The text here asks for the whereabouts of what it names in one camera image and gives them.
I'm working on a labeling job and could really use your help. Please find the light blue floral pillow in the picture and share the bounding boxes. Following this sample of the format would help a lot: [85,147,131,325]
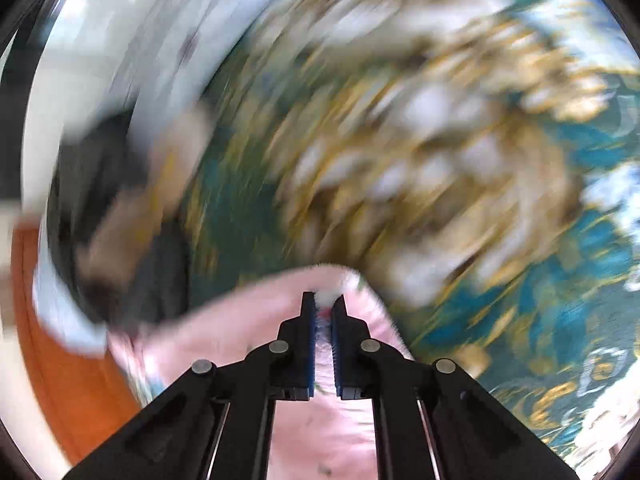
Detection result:
[24,0,271,358]

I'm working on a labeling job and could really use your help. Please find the dark grey garment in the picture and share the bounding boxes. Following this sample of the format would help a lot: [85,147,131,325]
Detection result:
[46,110,189,332]

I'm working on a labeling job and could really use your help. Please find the teal floral plush blanket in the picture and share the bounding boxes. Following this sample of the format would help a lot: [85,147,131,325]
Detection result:
[183,0,639,477]

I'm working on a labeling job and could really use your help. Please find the pink fleece floral garment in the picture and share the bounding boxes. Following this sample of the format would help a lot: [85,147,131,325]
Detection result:
[107,266,407,479]

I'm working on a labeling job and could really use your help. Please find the orange wooden bed frame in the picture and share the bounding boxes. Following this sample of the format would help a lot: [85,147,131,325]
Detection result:
[11,223,141,466]

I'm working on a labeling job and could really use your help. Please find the beige fleece garment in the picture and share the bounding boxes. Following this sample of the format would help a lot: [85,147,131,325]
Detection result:
[75,103,214,289]

